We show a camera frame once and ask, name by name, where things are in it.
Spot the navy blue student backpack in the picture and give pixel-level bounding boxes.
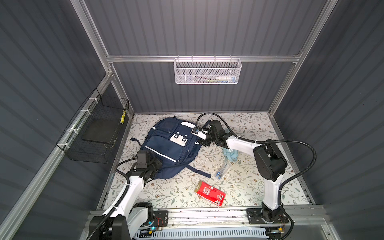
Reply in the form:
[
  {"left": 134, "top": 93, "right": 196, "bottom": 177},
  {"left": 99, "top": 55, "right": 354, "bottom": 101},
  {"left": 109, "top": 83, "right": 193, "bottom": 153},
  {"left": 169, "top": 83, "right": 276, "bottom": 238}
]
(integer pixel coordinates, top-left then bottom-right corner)
[{"left": 140, "top": 117, "right": 211, "bottom": 180}]

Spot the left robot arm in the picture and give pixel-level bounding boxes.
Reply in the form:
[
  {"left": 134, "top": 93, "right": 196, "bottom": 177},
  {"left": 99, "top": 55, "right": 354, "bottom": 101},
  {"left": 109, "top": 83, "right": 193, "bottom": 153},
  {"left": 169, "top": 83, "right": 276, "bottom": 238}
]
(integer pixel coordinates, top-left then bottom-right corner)
[{"left": 87, "top": 151, "right": 162, "bottom": 240}]

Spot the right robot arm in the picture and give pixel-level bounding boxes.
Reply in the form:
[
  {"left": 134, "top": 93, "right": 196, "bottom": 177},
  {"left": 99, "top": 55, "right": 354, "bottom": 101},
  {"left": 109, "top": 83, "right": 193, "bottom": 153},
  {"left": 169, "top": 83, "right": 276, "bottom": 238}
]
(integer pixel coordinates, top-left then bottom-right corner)
[{"left": 192, "top": 113, "right": 317, "bottom": 223}]

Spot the clear pack of pens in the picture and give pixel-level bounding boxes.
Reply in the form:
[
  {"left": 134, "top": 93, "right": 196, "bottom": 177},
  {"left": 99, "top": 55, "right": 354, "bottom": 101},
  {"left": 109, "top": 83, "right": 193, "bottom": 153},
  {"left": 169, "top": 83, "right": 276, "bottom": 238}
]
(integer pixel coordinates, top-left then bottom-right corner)
[{"left": 215, "top": 161, "right": 231, "bottom": 180}]

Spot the light teal pencil pouch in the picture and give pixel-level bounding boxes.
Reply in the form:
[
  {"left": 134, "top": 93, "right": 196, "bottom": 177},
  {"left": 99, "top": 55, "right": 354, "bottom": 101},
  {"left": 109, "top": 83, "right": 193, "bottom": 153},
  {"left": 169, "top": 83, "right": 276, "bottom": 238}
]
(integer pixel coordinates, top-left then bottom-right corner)
[{"left": 223, "top": 148, "right": 239, "bottom": 163}]

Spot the floral table mat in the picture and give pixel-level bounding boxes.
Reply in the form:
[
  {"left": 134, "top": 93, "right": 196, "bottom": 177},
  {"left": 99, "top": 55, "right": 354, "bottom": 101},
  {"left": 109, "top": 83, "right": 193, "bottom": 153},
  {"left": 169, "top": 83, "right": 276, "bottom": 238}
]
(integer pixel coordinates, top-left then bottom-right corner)
[{"left": 100, "top": 113, "right": 310, "bottom": 210}]

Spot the red paper box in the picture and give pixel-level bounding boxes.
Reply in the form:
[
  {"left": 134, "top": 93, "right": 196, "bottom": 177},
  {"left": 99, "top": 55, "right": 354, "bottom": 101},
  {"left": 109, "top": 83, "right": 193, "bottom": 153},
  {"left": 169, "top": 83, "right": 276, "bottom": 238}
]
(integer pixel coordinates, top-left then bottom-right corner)
[{"left": 195, "top": 181, "right": 226, "bottom": 207}]

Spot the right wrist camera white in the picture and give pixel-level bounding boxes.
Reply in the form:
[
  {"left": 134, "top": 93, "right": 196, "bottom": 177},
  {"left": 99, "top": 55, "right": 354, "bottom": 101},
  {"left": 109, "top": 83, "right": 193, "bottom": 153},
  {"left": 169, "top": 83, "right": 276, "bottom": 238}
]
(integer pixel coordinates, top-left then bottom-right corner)
[{"left": 191, "top": 128, "right": 211, "bottom": 140}]

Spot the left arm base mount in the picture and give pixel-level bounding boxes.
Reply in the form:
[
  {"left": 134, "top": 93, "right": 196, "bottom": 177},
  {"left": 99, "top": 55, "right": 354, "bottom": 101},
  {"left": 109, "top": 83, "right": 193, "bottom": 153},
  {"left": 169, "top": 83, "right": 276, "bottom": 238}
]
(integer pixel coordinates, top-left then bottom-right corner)
[{"left": 139, "top": 210, "right": 169, "bottom": 231}]

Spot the black wire wall basket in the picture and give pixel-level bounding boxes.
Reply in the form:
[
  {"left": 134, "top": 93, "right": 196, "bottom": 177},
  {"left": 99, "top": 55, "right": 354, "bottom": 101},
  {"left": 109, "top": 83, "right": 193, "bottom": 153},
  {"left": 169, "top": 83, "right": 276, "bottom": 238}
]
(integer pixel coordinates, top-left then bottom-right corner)
[{"left": 57, "top": 91, "right": 130, "bottom": 164}]

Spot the white wire mesh basket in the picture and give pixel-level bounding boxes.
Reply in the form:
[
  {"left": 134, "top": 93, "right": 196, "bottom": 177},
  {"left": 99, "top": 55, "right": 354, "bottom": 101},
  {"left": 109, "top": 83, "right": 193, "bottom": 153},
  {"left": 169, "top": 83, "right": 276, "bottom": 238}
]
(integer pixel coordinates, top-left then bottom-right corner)
[{"left": 173, "top": 57, "right": 242, "bottom": 85}]

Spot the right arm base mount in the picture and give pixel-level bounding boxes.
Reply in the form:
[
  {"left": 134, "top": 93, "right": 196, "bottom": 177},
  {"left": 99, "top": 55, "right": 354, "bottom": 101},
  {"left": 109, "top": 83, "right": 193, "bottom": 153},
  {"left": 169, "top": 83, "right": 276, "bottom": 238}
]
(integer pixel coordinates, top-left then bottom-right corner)
[{"left": 246, "top": 208, "right": 289, "bottom": 225}]

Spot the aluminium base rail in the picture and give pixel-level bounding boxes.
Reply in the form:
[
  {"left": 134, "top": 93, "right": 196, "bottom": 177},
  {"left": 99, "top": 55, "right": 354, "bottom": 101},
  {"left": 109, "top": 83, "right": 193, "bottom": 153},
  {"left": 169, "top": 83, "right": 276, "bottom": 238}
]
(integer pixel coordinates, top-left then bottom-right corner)
[{"left": 86, "top": 206, "right": 328, "bottom": 229}]

